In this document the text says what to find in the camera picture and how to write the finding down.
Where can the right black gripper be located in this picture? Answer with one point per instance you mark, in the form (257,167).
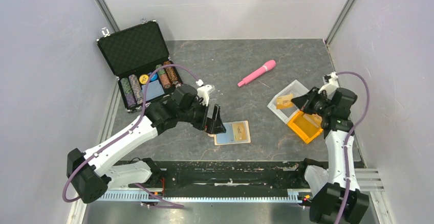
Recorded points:
(304,102)

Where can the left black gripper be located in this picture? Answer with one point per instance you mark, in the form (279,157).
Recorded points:
(215,126)

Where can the gold VIP card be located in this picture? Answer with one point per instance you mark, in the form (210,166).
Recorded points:
(284,102)

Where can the beige card holder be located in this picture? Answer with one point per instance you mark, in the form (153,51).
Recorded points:
(227,138)

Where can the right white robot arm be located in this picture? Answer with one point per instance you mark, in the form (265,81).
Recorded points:
(337,195)

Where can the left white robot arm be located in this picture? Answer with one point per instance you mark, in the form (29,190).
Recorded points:
(92,172)

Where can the blue card deck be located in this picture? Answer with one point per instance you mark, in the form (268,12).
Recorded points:
(154,90)

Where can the white plastic bin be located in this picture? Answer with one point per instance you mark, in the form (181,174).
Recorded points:
(285,115)

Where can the orange plastic bin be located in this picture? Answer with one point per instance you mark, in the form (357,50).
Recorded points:
(306,126)

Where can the pink toy microphone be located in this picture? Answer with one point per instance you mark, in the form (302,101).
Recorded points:
(267,66)

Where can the green red chip stack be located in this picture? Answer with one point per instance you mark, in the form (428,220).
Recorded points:
(162,75)

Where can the orange black chip stack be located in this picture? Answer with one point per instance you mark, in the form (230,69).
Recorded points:
(170,71)

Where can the blue dealer chip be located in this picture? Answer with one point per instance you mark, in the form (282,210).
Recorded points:
(153,77)

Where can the yellow dealer chip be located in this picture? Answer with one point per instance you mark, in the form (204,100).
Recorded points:
(143,79)

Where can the purple grey chip stack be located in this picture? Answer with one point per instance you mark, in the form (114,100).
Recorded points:
(136,87)

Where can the green purple chip stack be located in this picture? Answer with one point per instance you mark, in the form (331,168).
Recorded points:
(128,93)

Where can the black poker chip case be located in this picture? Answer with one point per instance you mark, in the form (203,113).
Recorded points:
(136,50)

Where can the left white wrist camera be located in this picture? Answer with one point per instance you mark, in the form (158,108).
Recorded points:
(204,91)

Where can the white slotted cable duct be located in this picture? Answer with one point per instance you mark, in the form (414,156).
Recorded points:
(142,196)

